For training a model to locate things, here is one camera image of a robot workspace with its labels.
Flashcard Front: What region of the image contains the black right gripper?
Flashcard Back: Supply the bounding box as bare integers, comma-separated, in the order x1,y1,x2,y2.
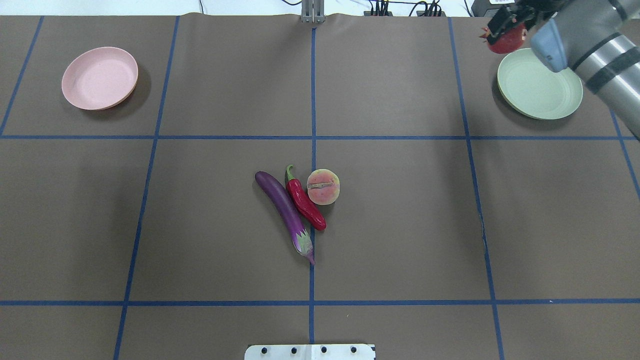
486,0,566,45

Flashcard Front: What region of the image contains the yellow pink peach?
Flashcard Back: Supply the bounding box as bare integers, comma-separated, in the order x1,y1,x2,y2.
306,168,341,206

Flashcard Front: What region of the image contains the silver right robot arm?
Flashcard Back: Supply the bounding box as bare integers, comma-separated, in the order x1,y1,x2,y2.
482,0,640,137

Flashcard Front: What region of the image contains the green plate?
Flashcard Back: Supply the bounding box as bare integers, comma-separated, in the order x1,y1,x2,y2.
496,48,585,121

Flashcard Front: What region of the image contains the red chili pepper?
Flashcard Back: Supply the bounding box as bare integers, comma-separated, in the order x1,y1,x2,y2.
285,164,327,231

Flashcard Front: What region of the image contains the purple eggplant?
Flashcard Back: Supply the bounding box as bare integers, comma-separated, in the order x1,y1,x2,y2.
254,171,315,265

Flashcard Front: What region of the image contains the pink plate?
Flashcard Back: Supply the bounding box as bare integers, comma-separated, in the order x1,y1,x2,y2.
61,47,140,111

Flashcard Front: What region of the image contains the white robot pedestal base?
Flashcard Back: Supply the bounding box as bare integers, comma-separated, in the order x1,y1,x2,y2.
244,343,377,360

